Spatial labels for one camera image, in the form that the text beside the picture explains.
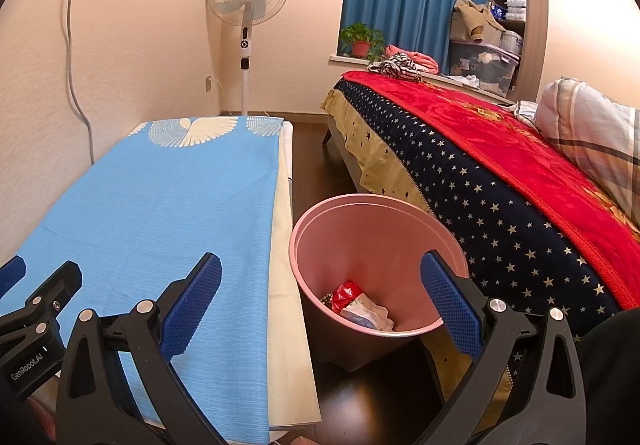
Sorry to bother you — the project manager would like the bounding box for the stack of white packets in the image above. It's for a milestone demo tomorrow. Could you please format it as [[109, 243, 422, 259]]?
[[492, 0, 528, 22]]

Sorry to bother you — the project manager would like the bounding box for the pink plastic bin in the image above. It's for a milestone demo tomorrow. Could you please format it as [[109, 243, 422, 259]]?
[[289, 194, 470, 373]]

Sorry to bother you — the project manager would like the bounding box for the plaid pillow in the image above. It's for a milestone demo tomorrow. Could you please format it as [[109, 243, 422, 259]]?
[[535, 76, 640, 213]]

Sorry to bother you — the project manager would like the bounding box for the wooden bookshelf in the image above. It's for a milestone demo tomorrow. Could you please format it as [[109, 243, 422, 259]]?
[[489, 0, 548, 101]]

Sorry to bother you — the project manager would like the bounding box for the grey wall cable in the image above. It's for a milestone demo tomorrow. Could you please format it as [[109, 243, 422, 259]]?
[[64, 0, 97, 166]]

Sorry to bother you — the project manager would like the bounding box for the striped cloth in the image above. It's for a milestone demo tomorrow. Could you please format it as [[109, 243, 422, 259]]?
[[367, 52, 421, 82]]

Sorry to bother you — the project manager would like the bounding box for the pink folded cloth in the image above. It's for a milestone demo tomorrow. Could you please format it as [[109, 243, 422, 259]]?
[[384, 44, 440, 74]]

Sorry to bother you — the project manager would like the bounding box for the grey lidded box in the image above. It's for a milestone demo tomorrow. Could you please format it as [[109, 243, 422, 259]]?
[[500, 30, 524, 55]]

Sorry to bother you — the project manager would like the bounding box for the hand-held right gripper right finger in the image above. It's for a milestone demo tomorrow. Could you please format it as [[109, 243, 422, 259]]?
[[420, 250, 587, 445]]

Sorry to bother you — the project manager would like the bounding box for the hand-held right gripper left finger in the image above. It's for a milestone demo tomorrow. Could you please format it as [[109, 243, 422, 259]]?
[[55, 251, 236, 445]]

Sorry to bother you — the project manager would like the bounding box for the blue bird-print table cloth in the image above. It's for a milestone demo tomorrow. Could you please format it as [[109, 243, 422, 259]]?
[[0, 115, 296, 443]]

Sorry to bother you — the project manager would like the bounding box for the potted green plant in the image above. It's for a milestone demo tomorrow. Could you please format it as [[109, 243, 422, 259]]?
[[339, 24, 386, 62]]

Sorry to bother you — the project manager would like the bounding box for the clear storage box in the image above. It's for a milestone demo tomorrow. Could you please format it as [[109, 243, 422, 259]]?
[[447, 39, 521, 93]]

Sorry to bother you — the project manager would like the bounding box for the plaid bedding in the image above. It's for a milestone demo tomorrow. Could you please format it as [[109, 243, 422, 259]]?
[[512, 99, 543, 126]]

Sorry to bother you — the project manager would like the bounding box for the white paper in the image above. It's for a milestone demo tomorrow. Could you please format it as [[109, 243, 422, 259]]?
[[345, 295, 396, 332]]

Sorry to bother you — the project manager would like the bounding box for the brown jacket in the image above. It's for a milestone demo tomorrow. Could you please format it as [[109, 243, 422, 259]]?
[[452, 0, 507, 44]]

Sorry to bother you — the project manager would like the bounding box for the red plastic bag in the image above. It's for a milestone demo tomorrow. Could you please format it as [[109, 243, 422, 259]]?
[[331, 280, 368, 313]]

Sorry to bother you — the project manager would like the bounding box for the red blanket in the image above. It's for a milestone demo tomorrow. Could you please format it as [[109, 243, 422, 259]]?
[[344, 70, 640, 311]]

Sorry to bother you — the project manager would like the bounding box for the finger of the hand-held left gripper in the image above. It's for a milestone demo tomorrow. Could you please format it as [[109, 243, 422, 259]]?
[[0, 261, 82, 366], [0, 255, 27, 301]]

